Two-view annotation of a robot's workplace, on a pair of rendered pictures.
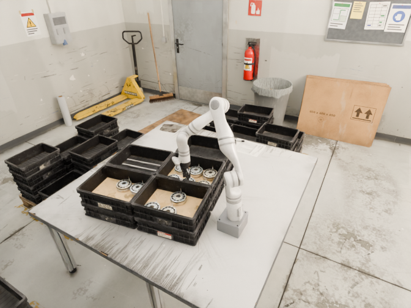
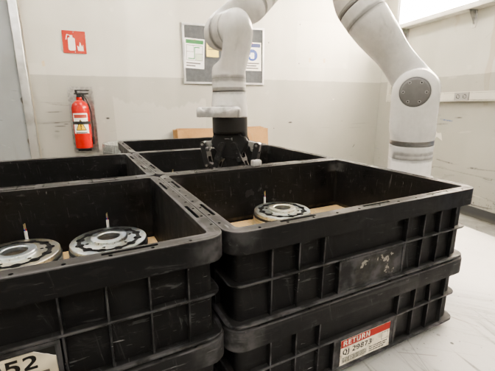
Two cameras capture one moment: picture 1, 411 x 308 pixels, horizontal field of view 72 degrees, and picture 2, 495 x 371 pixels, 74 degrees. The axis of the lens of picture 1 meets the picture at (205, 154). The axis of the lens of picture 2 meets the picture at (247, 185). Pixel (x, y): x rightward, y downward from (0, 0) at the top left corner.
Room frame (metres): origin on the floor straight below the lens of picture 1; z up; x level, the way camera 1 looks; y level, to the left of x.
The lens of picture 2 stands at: (1.02, 0.65, 1.05)
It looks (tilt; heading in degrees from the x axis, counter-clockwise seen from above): 14 degrees down; 312
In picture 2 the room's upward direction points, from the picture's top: straight up
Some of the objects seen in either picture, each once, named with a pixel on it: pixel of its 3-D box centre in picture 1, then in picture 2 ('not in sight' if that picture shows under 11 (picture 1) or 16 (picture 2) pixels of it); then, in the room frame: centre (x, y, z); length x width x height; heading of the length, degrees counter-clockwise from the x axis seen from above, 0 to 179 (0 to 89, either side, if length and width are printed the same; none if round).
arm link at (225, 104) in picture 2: (181, 156); (226, 101); (1.52, 0.15, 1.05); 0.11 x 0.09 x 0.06; 114
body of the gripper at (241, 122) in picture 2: (185, 165); (230, 135); (1.53, 0.14, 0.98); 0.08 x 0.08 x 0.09
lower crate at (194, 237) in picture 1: (174, 215); (301, 277); (1.30, 0.21, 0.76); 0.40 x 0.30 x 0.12; 69
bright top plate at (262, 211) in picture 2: (178, 197); (281, 210); (1.36, 0.18, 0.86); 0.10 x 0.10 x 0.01
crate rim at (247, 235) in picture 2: (172, 196); (305, 188); (1.30, 0.21, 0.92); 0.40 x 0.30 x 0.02; 69
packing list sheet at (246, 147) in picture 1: (245, 146); not in sight; (2.21, -0.37, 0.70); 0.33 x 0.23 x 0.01; 59
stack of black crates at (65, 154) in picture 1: (74, 158); not in sight; (2.69, 1.48, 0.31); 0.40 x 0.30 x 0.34; 149
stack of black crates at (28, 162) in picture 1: (40, 173); not in sight; (2.34, 1.69, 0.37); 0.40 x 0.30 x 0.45; 150
